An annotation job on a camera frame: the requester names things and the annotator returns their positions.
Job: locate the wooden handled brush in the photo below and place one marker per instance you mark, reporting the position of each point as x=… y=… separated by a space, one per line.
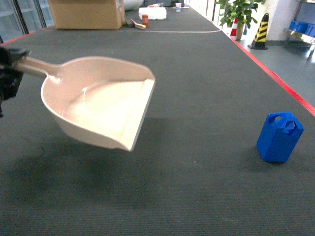
x=137 y=25

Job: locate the white paper cup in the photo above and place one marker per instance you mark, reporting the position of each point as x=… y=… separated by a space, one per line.
x=178 y=7

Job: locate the large cardboard box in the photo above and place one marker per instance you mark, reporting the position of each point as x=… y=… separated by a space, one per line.
x=88 y=14

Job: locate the beige plastic dustpan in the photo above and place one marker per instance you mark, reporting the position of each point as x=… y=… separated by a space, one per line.
x=97 y=100

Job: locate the steel rack shelf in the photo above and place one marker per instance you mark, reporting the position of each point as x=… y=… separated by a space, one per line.
x=305 y=12

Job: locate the yellow black traffic cone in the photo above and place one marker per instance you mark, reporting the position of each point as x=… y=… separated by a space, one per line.
x=259 y=41

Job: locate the blue bins on shelf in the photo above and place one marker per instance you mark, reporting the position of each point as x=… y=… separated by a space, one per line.
x=302 y=27

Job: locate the blue plastic hexagonal part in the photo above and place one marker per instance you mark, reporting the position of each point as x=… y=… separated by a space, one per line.
x=279 y=136

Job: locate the red white traffic cone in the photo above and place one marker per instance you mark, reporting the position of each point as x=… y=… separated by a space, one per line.
x=233 y=34

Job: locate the white foam block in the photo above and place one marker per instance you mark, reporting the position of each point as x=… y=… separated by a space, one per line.
x=154 y=13

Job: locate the potted green plant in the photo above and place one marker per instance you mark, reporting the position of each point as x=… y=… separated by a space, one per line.
x=240 y=9

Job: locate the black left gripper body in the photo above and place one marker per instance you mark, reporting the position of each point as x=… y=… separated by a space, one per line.
x=10 y=77

